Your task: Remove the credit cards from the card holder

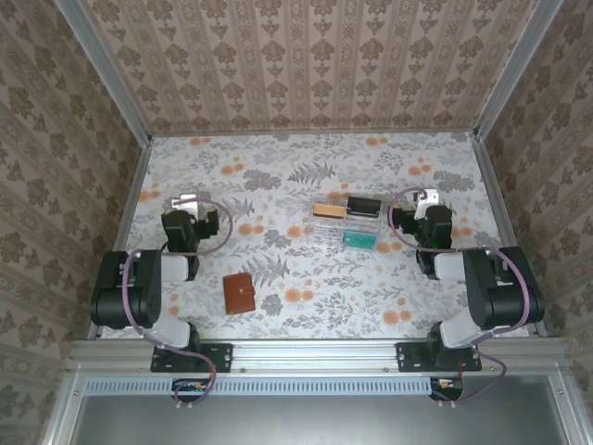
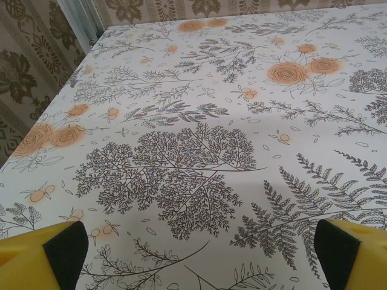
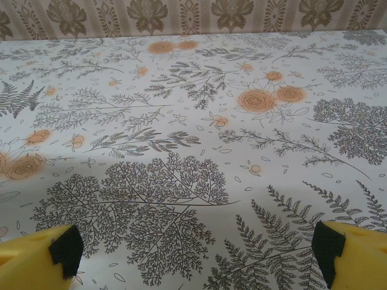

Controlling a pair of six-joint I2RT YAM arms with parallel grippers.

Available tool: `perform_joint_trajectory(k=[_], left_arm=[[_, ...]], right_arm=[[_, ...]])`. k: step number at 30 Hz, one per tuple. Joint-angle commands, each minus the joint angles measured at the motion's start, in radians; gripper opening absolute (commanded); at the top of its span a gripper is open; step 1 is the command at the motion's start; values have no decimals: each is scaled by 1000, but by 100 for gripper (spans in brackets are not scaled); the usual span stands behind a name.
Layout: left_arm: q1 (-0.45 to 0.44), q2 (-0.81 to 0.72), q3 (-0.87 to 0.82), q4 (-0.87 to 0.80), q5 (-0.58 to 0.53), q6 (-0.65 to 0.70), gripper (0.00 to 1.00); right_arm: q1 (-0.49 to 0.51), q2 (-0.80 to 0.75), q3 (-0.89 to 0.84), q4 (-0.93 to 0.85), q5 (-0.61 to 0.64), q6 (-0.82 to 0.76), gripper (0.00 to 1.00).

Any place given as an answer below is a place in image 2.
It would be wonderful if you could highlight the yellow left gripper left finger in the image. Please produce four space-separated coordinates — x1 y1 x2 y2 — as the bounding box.
0 220 89 290

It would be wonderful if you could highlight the floral patterned tablecloth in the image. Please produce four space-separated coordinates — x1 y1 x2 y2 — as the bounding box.
0 8 387 290

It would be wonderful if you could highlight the aluminium frame post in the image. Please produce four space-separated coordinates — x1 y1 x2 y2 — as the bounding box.
57 0 107 49

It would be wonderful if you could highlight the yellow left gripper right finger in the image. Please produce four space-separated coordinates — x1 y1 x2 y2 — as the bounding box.
314 218 387 290

